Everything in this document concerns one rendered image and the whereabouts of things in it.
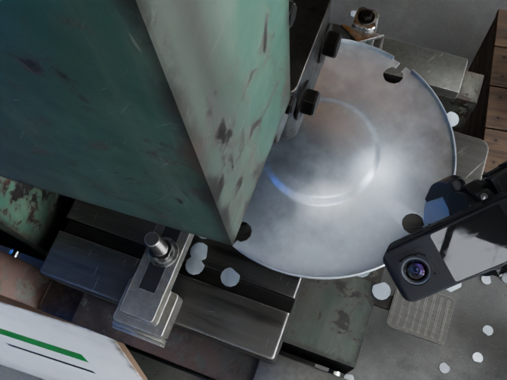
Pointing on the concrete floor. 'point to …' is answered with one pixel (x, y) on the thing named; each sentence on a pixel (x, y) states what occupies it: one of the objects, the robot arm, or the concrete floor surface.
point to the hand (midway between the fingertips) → (428, 227)
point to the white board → (59, 347)
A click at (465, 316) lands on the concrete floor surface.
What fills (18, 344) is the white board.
